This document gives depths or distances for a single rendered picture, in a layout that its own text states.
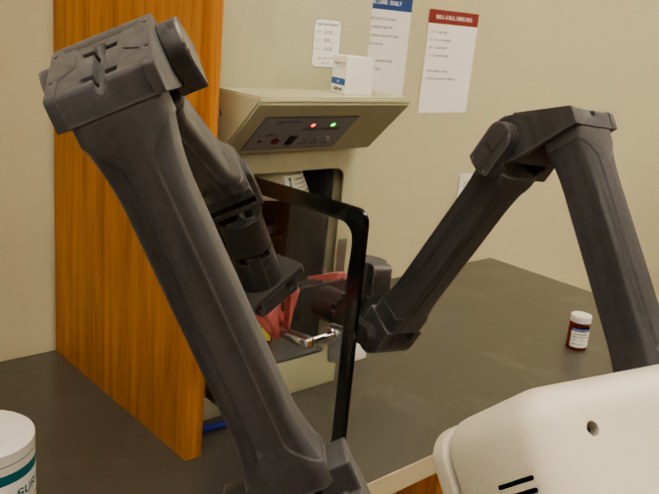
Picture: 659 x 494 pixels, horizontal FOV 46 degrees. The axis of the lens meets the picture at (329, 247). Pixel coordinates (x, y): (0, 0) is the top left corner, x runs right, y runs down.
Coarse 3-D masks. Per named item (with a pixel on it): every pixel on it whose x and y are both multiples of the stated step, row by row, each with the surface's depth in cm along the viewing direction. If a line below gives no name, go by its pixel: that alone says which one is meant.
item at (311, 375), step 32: (288, 192) 111; (288, 224) 112; (320, 224) 107; (352, 224) 103; (288, 256) 113; (320, 256) 108; (352, 256) 104; (320, 288) 109; (352, 288) 105; (320, 320) 110; (352, 320) 106; (288, 352) 116; (320, 352) 111; (352, 352) 107; (288, 384) 117; (320, 384) 112; (320, 416) 113
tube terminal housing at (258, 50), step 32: (224, 0) 115; (256, 0) 119; (288, 0) 123; (320, 0) 127; (352, 0) 132; (224, 32) 117; (256, 32) 121; (288, 32) 125; (352, 32) 134; (224, 64) 118; (256, 64) 122; (288, 64) 127; (256, 160) 127; (288, 160) 132; (320, 160) 137; (352, 160) 142; (352, 192) 144
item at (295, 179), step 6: (258, 174) 134; (264, 174) 135; (270, 174) 135; (276, 174) 135; (282, 174) 136; (288, 174) 137; (294, 174) 138; (300, 174) 140; (276, 180) 135; (282, 180) 136; (288, 180) 136; (294, 180) 137; (300, 180) 139; (294, 186) 137; (300, 186) 139; (306, 186) 141
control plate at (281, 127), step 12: (276, 120) 117; (288, 120) 118; (300, 120) 120; (312, 120) 121; (324, 120) 123; (336, 120) 125; (348, 120) 127; (264, 132) 119; (276, 132) 120; (288, 132) 122; (300, 132) 124; (312, 132) 125; (324, 132) 127; (336, 132) 129; (252, 144) 120; (264, 144) 122; (276, 144) 124; (300, 144) 127; (312, 144) 129; (324, 144) 131
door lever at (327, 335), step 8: (280, 328) 109; (288, 328) 108; (328, 328) 109; (280, 336) 109; (288, 336) 108; (296, 336) 107; (304, 336) 106; (312, 336) 107; (320, 336) 107; (328, 336) 108; (296, 344) 107; (304, 344) 105; (312, 344) 106; (328, 344) 109
